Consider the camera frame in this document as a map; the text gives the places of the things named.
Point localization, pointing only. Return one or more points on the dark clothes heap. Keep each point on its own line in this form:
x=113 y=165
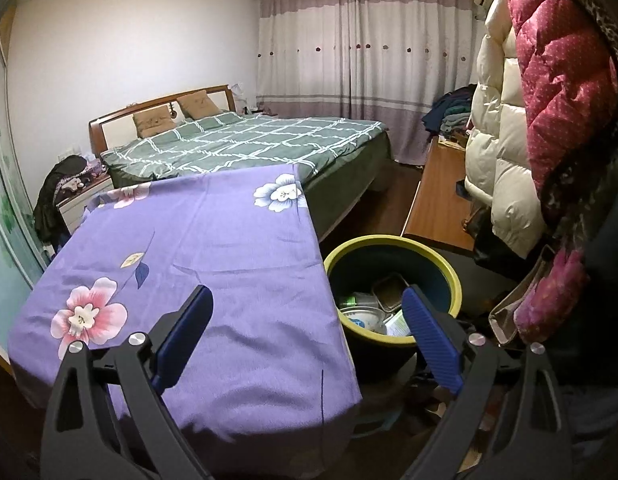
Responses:
x=51 y=200

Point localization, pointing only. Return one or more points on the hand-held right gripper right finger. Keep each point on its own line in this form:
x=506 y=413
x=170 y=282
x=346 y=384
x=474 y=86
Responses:
x=434 y=340

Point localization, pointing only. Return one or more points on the white puffer jacket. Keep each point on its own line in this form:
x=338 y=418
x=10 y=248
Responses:
x=509 y=160

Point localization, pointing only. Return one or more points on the green plaid duvet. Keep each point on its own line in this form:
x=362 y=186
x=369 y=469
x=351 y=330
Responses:
x=264 y=145

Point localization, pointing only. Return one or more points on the white paper cup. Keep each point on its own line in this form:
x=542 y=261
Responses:
x=364 y=320

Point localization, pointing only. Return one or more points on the blue trash bin yellow rim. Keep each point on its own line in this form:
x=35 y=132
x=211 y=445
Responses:
x=369 y=255

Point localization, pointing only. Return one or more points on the black bag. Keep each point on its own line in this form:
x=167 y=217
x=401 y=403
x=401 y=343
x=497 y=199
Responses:
x=499 y=255

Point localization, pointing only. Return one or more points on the beige bag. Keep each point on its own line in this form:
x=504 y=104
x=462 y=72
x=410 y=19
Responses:
x=514 y=305

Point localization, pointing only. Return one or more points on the sliding wardrobe door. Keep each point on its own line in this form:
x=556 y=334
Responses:
x=9 y=220

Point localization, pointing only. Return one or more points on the white nightstand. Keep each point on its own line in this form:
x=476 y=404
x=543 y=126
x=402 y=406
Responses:
x=76 y=210

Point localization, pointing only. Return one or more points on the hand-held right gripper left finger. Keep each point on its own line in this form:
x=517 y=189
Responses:
x=184 y=340

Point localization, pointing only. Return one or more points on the wooden desk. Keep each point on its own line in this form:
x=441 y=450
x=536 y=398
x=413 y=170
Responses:
x=434 y=200

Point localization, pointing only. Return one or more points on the brown handbag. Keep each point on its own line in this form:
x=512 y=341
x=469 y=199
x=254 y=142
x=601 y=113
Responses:
x=481 y=220

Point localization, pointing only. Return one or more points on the brown pillow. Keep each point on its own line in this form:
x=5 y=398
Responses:
x=199 y=105
x=154 y=122

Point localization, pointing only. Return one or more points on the pile of folded clothes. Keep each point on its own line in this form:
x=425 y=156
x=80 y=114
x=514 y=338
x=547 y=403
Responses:
x=449 y=110

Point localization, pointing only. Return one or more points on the pink white curtain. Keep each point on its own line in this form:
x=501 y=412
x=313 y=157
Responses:
x=364 y=60

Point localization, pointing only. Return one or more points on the wooden bed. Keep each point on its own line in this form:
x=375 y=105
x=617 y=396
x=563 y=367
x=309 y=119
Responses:
x=349 y=185

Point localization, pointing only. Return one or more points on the pink cloth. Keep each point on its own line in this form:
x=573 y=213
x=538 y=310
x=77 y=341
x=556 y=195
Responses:
x=554 y=300

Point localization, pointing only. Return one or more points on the red dotted jacket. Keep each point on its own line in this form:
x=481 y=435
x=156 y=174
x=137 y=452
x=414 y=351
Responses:
x=554 y=85

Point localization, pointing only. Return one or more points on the purple floral tablecloth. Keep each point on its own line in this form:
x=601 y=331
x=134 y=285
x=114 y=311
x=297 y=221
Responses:
x=214 y=240

